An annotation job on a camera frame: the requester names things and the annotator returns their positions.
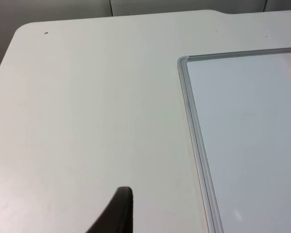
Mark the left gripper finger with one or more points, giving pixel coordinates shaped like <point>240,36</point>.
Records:
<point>118,213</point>

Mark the grey-framed whiteboard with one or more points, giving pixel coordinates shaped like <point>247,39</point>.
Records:
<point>247,136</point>

